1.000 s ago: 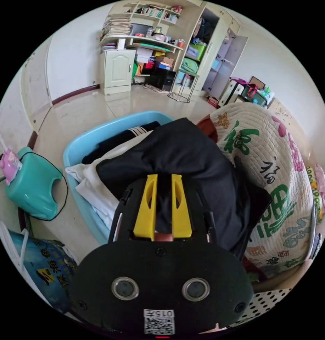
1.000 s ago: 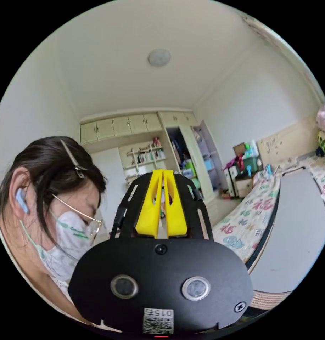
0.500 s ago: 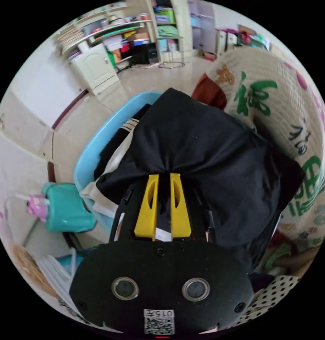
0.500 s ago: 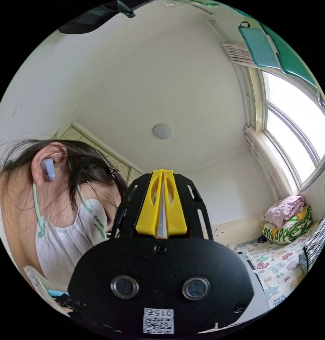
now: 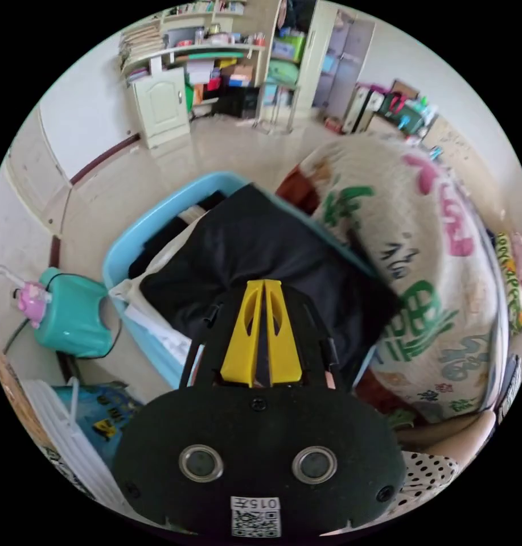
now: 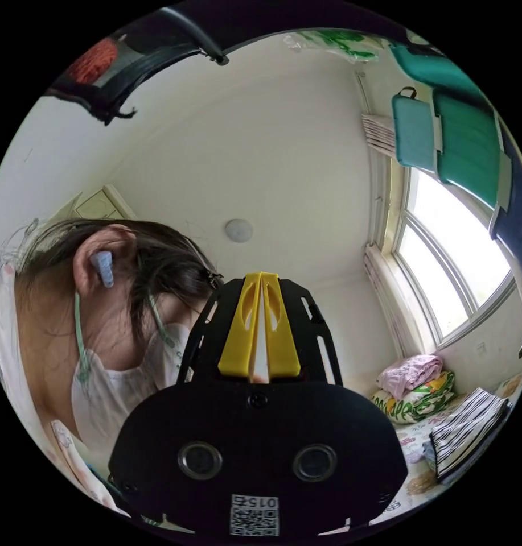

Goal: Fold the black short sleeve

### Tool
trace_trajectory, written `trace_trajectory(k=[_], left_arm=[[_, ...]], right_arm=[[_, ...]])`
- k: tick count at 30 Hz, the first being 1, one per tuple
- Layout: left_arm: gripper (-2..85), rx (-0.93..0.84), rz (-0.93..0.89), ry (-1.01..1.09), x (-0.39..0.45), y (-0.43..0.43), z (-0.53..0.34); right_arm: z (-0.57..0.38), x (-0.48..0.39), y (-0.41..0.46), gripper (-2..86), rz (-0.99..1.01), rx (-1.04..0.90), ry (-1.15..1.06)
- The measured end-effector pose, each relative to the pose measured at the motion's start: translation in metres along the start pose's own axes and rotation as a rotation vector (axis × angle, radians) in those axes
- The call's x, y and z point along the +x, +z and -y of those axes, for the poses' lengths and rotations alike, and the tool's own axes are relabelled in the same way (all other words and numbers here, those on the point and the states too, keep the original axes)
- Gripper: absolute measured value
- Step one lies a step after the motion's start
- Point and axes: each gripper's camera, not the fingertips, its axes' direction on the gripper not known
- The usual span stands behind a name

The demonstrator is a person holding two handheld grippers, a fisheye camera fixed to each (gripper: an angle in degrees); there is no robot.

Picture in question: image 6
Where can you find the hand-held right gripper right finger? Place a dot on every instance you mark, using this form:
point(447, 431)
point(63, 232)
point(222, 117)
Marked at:
point(282, 350)

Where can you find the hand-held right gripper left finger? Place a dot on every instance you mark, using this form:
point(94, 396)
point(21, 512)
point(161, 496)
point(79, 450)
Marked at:
point(239, 341)

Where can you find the round white ceiling lamp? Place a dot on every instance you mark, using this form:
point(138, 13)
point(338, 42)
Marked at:
point(239, 230)

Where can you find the pale pink curtain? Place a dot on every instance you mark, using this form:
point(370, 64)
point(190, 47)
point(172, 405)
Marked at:
point(382, 281)

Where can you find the pink folded blanket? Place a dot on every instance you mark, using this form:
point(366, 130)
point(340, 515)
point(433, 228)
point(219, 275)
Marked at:
point(410, 371)

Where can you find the green floral folded quilt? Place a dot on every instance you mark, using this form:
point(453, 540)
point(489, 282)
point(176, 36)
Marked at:
point(414, 403)

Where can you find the white framed window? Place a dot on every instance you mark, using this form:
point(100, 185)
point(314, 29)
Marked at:
point(448, 264)

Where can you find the person's body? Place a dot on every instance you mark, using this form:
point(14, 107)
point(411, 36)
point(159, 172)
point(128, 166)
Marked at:
point(51, 324)

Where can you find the bed with printed sheet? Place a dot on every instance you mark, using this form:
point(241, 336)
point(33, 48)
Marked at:
point(414, 490)

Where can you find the cream cupboard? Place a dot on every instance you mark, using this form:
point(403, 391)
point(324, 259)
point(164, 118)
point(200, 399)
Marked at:
point(100, 204)

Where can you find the pile of clothes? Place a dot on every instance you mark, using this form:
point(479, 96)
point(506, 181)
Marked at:
point(465, 435)

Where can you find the small teal hanging bag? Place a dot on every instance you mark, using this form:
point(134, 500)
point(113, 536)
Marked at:
point(413, 132)

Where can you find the dark blue hanging garment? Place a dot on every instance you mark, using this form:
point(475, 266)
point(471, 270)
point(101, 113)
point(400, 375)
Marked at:
point(514, 204)

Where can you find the large green hanging bag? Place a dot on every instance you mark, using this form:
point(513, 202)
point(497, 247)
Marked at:
point(467, 145)

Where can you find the black hanging bag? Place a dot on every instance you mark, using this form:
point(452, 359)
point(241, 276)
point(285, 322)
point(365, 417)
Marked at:
point(128, 64)

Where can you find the green printed plastic bag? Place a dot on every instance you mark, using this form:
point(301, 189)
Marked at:
point(337, 42)

